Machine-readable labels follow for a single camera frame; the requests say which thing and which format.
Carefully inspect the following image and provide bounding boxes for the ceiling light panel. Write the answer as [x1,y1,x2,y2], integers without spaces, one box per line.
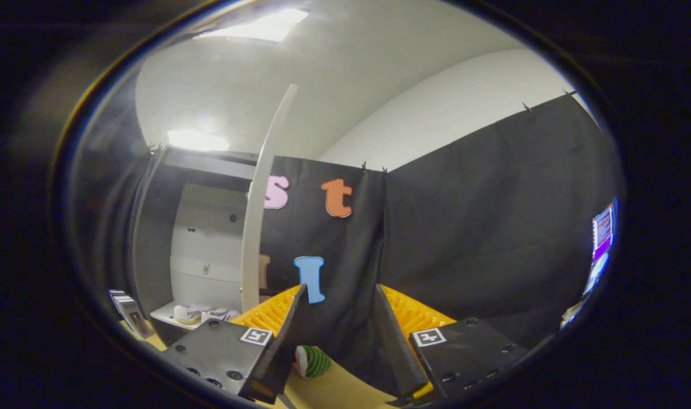
[193,7,310,43]
[166,129,231,152]

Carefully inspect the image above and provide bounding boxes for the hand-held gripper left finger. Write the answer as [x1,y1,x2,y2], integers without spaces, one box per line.
[162,284,308,405]

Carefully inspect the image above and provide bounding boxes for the white shoe cabinet door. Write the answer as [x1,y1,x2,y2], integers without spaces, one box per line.
[241,84,299,313]

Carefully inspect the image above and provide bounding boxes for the grey shoe cabinet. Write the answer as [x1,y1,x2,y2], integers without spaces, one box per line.
[132,148,261,347]

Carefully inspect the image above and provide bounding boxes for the green striped toy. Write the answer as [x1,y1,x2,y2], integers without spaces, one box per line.
[295,345,332,379]

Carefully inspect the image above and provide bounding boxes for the grey cover book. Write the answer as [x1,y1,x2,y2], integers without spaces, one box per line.
[120,297,154,340]

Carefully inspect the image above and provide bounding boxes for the computer monitor screen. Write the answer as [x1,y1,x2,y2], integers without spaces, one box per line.
[584,199,618,296]

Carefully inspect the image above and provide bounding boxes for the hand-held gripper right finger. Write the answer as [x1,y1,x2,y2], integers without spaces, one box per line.
[375,284,530,401]

